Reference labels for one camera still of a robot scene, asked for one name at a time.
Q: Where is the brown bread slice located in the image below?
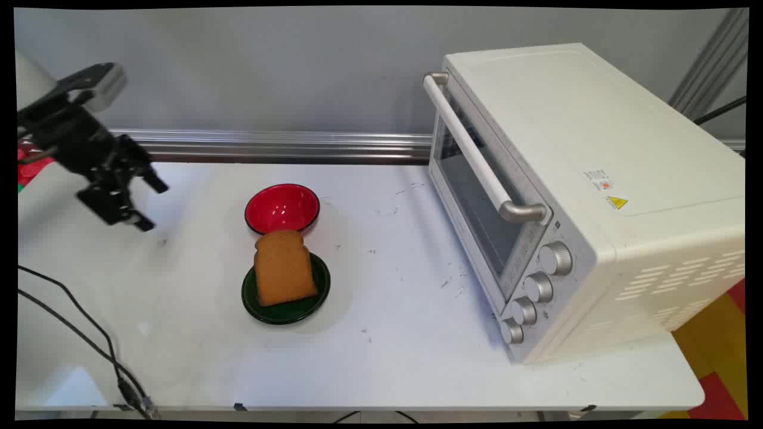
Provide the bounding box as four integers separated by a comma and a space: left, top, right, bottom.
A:
253, 229, 318, 307

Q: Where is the red bowl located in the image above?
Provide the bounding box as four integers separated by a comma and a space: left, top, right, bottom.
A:
244, 184, 321, 235

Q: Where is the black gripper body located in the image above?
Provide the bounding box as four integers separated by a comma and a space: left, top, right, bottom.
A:
17, 95, 126, 179

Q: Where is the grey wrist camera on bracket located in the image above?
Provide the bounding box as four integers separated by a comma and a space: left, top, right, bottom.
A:
57, 62, 128, 113

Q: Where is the cream toaster oven body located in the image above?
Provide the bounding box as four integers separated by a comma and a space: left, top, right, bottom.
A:
428, 42, 746, 365

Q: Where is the white label sticker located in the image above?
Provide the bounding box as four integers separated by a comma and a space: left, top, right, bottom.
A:
582, 169, 615, 192

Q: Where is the black cable by post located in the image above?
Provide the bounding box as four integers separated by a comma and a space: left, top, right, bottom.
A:
693, 95, 748, 126

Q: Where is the glass oven door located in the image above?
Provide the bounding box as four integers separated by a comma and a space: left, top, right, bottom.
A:
428, 74, 553, 313

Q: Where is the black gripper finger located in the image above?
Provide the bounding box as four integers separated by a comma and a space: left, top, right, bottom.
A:
76, 170, 157, 232
116, 134, 169, 194

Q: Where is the cream oven door handle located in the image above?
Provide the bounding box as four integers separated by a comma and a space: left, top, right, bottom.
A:
423, 71, 548, 225

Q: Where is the aluminium frame post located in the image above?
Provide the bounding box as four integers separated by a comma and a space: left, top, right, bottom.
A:
668, 8, 749, 120

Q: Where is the red cloth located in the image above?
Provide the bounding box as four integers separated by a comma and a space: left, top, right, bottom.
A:
17, 145, 55, 186

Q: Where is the aluminium rail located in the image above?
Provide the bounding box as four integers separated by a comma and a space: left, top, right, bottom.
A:
107, 129, 746, 166

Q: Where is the silver oven knob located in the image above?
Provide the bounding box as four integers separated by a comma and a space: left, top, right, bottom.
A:
510, 296, 538, 326
538, 241, 573, 276
500, 318, 525, 346
523, 271, 554, 303

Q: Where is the dark green plate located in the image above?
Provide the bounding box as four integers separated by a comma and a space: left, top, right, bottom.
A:
241, 252, 331, 325

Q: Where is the black cable under table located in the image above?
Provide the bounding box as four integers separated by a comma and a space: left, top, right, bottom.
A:
331, 410, 419, 424

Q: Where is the black cable with silver connector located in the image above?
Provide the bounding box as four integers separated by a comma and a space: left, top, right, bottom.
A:
17, 289, 160, 419

